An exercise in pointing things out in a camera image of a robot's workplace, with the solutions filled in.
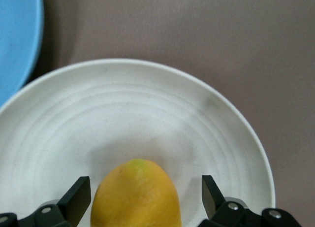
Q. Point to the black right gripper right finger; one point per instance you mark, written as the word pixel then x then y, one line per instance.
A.
pixel 216 202

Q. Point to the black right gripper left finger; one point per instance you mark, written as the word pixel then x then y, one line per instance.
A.
pixel 73 202

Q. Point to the yellow lemon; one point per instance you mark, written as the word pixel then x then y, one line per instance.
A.
pixel 137 197

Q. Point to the beige round plate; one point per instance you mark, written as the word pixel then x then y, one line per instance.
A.
pixel 123 118

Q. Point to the brown table cover sheet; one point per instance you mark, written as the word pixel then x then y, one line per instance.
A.
pixel 197 35

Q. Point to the blue round plate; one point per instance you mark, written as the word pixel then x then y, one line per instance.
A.
pixel 17 40

